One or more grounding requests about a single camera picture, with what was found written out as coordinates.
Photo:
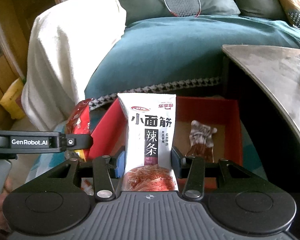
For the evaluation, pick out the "teal sofa seat cushion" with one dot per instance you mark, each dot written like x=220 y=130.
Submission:
x=169 y=54

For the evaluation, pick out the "red cardboard box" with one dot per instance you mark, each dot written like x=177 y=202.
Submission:
x=110 y=133

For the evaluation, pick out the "grey curved coffee table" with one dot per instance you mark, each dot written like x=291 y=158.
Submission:
x=276 y=70

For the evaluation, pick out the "blue checkered cloth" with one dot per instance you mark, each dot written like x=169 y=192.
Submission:
x=44 y=163

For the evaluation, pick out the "white blanket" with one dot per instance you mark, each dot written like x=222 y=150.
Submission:
x=67 y=44

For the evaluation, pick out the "white spicy strip snack packet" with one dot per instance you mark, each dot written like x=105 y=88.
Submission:
x=149 y=140

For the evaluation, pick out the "red badminton racket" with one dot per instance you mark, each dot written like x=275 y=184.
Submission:
x=183 y=8

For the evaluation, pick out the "clear brown wrapped snack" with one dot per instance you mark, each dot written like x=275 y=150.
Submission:
x=201 y=141

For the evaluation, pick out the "wooden cabinet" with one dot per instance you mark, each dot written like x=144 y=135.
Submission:
x=16 y=20

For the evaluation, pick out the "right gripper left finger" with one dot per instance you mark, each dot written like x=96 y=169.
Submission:
x=108 y=171

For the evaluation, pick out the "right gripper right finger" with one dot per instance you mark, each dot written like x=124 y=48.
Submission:
x=190 y=174

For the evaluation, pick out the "red orange snack bag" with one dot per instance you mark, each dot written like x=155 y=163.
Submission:
x=79 y=123

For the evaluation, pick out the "person's left hand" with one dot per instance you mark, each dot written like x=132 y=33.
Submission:
x=6 y=191

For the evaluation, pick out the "yellow object on floor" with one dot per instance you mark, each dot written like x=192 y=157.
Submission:
x=11 y=100

